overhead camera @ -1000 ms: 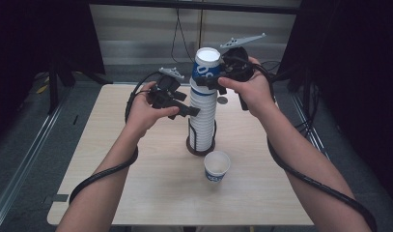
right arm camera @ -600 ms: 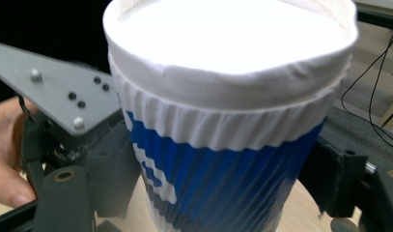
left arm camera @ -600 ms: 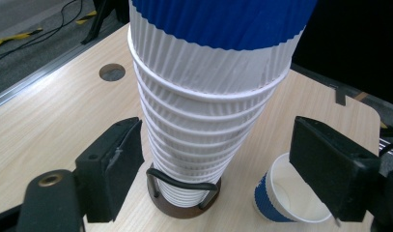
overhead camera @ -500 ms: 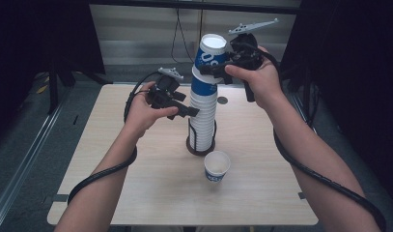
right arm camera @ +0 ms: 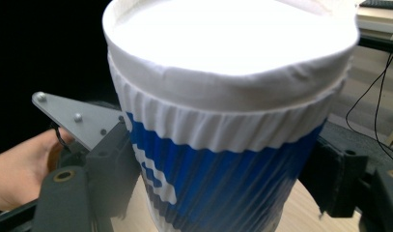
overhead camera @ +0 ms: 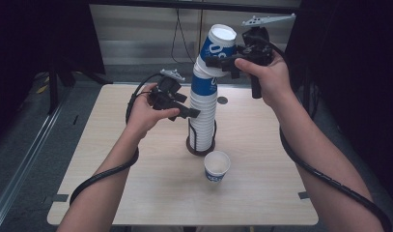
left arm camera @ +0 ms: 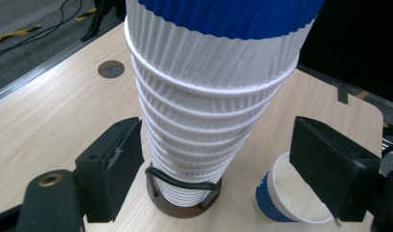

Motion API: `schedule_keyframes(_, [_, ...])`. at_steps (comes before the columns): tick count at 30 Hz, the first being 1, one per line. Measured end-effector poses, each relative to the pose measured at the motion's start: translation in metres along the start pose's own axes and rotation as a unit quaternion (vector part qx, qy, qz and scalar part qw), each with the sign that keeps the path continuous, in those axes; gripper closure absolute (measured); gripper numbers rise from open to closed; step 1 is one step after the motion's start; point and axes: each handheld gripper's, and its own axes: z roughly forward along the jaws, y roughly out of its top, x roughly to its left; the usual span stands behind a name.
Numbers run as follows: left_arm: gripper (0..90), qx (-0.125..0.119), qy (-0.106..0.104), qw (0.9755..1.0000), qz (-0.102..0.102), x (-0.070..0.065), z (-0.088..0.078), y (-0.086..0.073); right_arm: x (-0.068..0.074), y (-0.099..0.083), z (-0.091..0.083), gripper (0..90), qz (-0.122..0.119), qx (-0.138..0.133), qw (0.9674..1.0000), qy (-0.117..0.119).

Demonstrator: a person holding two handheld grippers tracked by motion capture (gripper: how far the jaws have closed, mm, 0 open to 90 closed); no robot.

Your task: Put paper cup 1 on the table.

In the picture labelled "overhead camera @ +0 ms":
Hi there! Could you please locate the stack of paper cups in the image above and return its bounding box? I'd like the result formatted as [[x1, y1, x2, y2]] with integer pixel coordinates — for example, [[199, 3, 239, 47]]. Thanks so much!
[[187, 72, 219, 153]]

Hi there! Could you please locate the black hanging wall cable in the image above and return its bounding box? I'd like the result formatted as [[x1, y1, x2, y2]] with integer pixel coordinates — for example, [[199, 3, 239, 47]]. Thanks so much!
[[170, 8, 193, 64]]

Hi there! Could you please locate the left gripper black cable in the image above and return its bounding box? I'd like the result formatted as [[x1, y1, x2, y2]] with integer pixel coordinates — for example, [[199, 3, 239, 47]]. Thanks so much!
[[69, 72, 163, 207]]

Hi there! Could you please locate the person's right hand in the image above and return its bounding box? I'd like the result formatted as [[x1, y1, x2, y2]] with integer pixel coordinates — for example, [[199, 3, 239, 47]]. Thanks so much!
[[234, 50, 295, 109]]

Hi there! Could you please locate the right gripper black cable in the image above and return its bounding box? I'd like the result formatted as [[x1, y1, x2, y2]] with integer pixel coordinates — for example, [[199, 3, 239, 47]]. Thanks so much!
[[265, 38, 393, 232]]

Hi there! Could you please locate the black curtain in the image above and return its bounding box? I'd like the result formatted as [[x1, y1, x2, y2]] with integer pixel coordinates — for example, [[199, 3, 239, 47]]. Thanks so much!
[[277, 0, 393, 201], [0, 0, 105, 143]]

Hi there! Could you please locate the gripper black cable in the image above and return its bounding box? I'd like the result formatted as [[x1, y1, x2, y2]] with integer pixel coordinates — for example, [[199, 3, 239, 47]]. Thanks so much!
[[265, 38, 393, 232], [69, 72, 163, 207]]

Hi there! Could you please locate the blue white paper cup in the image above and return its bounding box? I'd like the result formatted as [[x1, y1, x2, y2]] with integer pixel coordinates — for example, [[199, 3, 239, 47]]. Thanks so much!
[[203, 150, 232, 184], [193, 23, 238, 79]]

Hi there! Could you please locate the person's left hand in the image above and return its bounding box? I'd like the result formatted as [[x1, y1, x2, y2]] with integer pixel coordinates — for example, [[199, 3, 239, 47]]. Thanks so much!
[[126, 82, 181, 140]]

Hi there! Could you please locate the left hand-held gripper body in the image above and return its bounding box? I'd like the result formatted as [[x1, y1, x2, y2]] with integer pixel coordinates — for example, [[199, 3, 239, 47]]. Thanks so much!
[[149, 68, 186, 111]]

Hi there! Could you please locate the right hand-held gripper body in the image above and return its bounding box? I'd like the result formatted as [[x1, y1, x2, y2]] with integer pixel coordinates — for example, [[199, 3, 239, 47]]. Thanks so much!
[[237, 13, 296, 100]]

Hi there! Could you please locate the black wire cup holder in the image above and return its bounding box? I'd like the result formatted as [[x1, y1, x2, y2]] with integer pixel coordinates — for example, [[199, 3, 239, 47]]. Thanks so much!
[[185, 119, 217, 158]]

